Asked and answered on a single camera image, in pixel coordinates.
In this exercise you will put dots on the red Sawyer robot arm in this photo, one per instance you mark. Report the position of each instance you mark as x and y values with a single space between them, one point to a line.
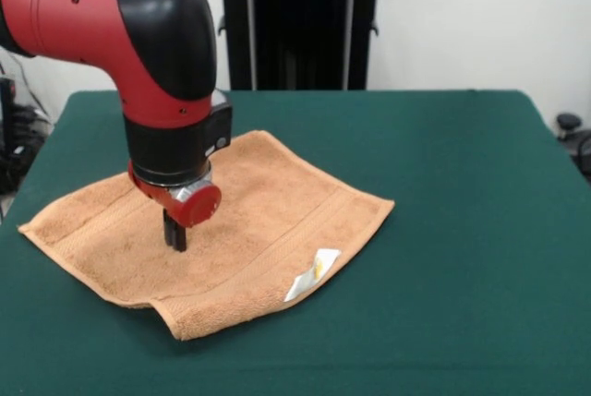
92 22

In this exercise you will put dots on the orange terry towel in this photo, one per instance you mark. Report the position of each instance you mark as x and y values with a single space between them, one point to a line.
277 230

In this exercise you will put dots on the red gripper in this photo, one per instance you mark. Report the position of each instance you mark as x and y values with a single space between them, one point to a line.
196 207

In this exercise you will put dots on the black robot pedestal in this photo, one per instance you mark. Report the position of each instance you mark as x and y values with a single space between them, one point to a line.
300 36

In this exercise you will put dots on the dark green table cloth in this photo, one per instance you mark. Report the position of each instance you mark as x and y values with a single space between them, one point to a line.
461 322

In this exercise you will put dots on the black equipment stack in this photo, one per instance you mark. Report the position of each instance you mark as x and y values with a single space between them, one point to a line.
11 147

